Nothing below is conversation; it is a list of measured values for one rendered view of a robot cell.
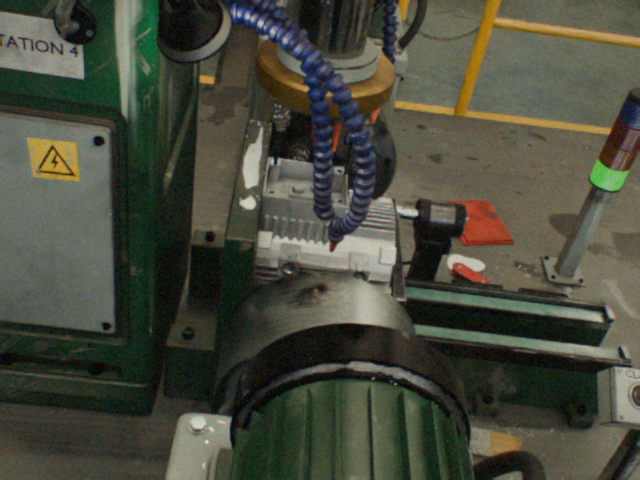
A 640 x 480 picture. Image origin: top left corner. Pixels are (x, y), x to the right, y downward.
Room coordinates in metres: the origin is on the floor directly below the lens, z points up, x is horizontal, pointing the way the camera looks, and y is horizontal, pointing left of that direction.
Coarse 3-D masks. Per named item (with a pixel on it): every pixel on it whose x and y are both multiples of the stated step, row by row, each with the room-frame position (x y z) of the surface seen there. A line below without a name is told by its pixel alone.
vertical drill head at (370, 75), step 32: (320, 0) 0.84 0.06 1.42; (352, 0) 0.84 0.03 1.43; (320, 32) 0.84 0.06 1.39; (352, 32) 0.84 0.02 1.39; (256, 64) 0.85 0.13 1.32; (288, 64) 0.83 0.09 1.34; (352, 64) 0.83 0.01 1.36; (384, 64) 0.90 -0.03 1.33; (288, 96) 0.80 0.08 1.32; (352, 96) 0.80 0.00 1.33; (384, 96) 0.84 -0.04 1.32
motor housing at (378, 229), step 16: (384, 208) 0.90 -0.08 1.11; (368, 224) 0.86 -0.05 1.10; (384, 224) 0.87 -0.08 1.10; (272, 240) 0.82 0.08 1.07; (288, 240) 0.82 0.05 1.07; (304, 240) 0.83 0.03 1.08; (352, 240) 0.84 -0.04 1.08; (368, 240) 0.85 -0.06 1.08; (384, 240) 0.85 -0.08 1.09; (256, 256) 0.80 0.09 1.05; (272, 256) 0.81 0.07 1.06; (304, 256) 0.81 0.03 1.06; (320, 256) 0.82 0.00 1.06; (336, 256) 0.82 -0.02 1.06; (256, 272) 0.79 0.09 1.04; (272, 272) 0.79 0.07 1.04; (304, 272) 0.80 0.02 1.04; (320, 272) 0.80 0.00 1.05; (336, 272) 0.80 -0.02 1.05; (384, 272) 0.82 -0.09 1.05; (256, 288) 0.78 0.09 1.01; (384, 288) 0.81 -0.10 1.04
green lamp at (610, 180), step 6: (594, 168) 1.24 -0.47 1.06; (600, 168) 1.23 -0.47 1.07; (606, 168) 1.22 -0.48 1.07; (594, 174) 1.23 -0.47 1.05; (600, 174) 1.22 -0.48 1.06; (606, 174) 1.21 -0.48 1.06; (612, 174) 1.21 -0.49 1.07; (618, 174) 1.21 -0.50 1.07; (624, 174) 1.22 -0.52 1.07; (594, 180) 1.23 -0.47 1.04; (600, 180) 1.22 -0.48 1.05; (606, 180) 1.21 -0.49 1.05; (612, 180) 1.21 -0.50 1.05; (618, 180) 1.21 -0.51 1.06; (600, 186) 1.22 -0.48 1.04; (606, 186) 1.21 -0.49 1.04; (612, 186) 1.21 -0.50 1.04; (618, 186) 1.22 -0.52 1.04
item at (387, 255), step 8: (376, 200) 0.96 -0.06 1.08; (384, 200) 0.95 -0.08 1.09; (264, 232) 0.81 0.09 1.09; (272, 232) 0.81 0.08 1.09; (264, 240) 0.80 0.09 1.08; (264, 248) 0.80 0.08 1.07; (384, 248) 0.83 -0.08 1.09; (392, 248) 0.83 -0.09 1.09; (384, 256) 0.82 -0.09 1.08; (392, 256) 0.82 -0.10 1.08; (384, 264) 0.82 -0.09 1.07; (392, 264) 0.82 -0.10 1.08
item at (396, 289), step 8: (392, 200) 1.04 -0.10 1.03; (400, 216) 1.02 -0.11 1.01; (400, 240) 0.94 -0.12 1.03; (400, 248) 0.92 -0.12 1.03; (400, 256) 0.90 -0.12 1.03; (400, 264) 0.88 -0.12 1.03; (392, 272) 0.85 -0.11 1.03; (400, 272) 0.86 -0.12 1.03; (392, 280) 0.84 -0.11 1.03; (400, 280) 0.84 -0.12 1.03; (392, 288) 0.82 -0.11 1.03; (400, 288) 0.82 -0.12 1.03; (392, 296) 0.80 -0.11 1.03; (400, 296) 0.80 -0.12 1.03; (400, 304) 0.80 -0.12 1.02
